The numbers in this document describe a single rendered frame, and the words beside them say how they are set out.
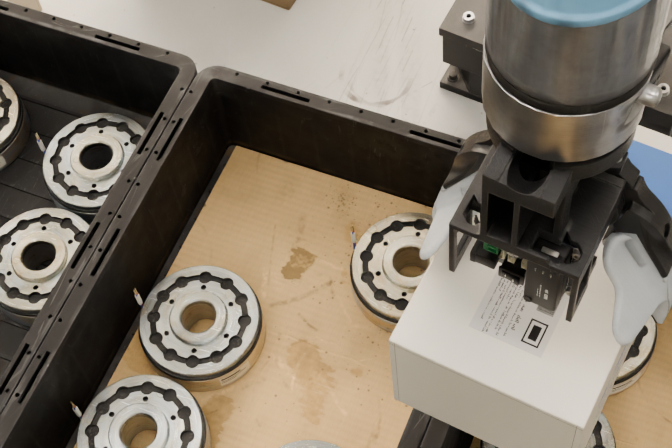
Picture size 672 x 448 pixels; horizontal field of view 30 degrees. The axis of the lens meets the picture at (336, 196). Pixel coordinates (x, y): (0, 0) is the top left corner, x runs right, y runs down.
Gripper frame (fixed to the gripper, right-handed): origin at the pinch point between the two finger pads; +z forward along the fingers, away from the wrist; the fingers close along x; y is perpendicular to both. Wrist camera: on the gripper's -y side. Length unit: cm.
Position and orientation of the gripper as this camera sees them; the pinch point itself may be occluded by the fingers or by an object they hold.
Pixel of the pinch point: (551, 263)
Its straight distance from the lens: 78.1
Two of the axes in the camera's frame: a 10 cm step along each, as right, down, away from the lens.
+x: 8.8, 3.7, -3.0
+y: -4.7, 7.8, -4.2
